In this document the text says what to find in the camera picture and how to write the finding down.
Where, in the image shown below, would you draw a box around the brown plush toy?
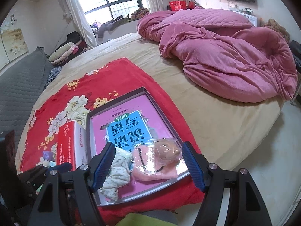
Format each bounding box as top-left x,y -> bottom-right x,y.
262,19 -> 291,44

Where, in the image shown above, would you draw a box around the peach sponge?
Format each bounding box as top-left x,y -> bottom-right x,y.
154,138 -> 182,166

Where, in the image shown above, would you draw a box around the red gift bags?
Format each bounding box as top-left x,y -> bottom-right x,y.
167,0 -> 198,11

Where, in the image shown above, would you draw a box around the red floral blanket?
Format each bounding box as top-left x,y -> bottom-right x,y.
19,57 -> 205,219

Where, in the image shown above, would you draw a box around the white curtain left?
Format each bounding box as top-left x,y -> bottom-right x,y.
58,0 -> 97,48

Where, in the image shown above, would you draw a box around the white floral scrunchie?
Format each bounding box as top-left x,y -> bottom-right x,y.
100,147 -> 132,202

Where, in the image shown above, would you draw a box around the grey quilted headboard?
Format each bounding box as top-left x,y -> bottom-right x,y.
0,47 -> 54,147

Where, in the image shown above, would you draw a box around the cream plush bear purple dress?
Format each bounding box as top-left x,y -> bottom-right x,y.
36,151 -> 57,167

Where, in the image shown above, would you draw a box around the grey tray with pink book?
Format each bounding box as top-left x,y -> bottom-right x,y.
86,87 -> 189,207

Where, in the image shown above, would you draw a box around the blue patterned pillow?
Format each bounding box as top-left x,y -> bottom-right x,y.
45,66 -> 62,88

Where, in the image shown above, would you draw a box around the red tissue box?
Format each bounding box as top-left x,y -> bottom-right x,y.
56,120 -> 88,170

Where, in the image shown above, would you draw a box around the wall painting panels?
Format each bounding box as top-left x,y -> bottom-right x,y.
0,13 -> 29,69

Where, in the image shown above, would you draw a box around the pink cloth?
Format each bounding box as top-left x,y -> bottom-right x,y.
132,145 -> 178,182

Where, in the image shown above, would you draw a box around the pink quilted comforter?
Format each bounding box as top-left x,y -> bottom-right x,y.
137,9 -> 297,103

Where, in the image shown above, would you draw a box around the clothes on window sill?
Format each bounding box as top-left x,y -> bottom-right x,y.
91,7 -> 150,38

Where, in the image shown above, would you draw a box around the beige bed sheet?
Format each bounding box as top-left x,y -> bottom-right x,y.
14,32 -> 285,173

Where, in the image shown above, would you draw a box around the stack of folded blankets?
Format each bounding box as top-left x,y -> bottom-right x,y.
49,39 -> 87,65

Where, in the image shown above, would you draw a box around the white cabinet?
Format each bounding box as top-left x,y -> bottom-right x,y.
229,8 -> 258,27

